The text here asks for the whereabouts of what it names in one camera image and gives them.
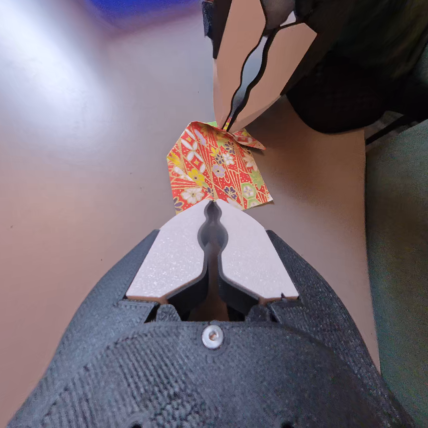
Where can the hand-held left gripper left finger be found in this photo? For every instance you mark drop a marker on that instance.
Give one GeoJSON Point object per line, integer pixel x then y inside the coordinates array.
{"type": "Point", "coordinates": [167, 261]}

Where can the green backed red floral paper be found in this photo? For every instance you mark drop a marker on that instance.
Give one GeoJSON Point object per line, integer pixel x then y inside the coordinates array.
{"type": "Point", "coordinates": [221, 167]}

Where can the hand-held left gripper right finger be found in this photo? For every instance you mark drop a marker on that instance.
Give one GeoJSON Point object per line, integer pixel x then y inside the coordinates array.
{"type": "Point", "coordinates": [257, 261]}

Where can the dark green cloth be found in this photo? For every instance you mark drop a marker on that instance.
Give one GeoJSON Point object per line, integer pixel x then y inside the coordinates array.
{"type": "Point", "coordinates": [401, 267]}

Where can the person's right forearm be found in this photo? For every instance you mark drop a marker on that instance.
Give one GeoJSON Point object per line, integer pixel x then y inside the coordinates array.
{"type": "Point", "coordinates": [388, 40]}

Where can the black textured pad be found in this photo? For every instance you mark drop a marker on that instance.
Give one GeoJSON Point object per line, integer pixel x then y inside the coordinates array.
{"type": "Point", "coordinates": [334, 93]}

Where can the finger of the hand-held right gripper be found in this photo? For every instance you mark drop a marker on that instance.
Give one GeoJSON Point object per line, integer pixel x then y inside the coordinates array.
{"type": "Point", "coordinates": [281, 67]}
{"type": "Point", "coordinates": [234, 47]}

